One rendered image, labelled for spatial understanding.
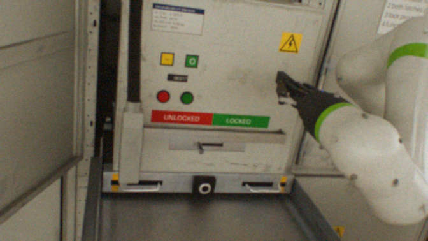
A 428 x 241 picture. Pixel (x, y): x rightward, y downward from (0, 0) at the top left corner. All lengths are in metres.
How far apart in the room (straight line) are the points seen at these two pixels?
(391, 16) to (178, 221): 0.90
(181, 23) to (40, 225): 0.82
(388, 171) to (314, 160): 0.82
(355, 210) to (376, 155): 1.06
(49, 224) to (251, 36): 0.88
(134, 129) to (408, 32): 0.65
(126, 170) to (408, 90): 0.63
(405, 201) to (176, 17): 0.61
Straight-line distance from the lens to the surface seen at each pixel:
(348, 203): 1.66
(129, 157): 0.95
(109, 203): 1.10
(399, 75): 0.93
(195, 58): 0.99
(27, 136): 1.10
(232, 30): 1.00
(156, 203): 1.12
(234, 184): 1.16
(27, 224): 1.45
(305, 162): 1.47
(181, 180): 1.12
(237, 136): 1.05
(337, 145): 0.66
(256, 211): 1.15
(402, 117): 0.85
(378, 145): 0.65
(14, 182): 1.11
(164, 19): 0.96
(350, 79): 1.11
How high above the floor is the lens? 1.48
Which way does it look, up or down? 22 degrees down
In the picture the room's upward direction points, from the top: 9 degrees clockwise
